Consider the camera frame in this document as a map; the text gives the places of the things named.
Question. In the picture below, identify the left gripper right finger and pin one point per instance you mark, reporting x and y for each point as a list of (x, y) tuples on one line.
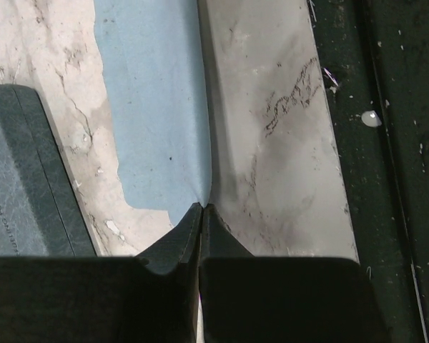
[(282, 299)]

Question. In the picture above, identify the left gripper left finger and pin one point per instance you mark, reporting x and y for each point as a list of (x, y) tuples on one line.
[(151, 297)]

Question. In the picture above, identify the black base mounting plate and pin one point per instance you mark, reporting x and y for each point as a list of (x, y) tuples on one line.
[(375, 66)]

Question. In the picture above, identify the blue-grey glasses case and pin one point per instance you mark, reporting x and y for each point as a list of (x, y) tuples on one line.
[(39, 213)]

